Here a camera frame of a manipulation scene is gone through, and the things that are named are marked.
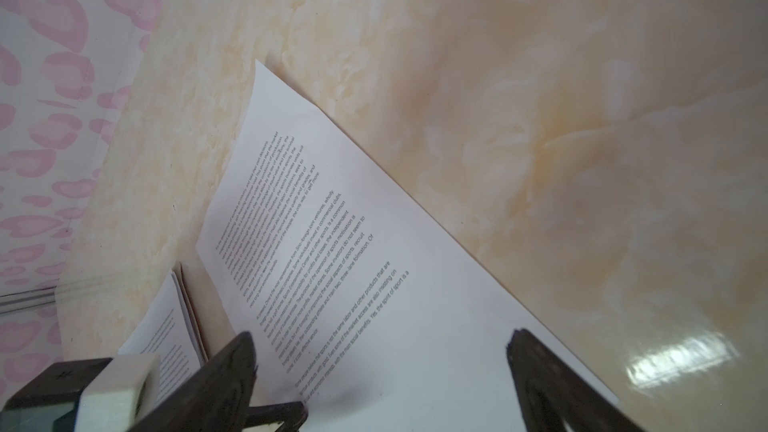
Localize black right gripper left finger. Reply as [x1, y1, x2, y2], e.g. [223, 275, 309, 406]
[131, 332, 256, 432]

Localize white text sheet wall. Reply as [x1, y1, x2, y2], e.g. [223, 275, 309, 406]
[118, 269, 208, 404]

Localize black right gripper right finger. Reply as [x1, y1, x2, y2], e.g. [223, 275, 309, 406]
[506, 329, 642, 432]

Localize aluminium floor rail left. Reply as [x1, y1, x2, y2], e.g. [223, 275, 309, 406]
[1, 275, 135, 316]

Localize white text sheet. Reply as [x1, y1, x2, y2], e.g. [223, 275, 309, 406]
[196, 64, 608, 431]

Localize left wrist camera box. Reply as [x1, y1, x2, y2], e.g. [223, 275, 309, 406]
[1, 353, 160, 431]

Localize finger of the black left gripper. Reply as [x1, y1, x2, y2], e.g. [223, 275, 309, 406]
[243, 401, 308, 431]

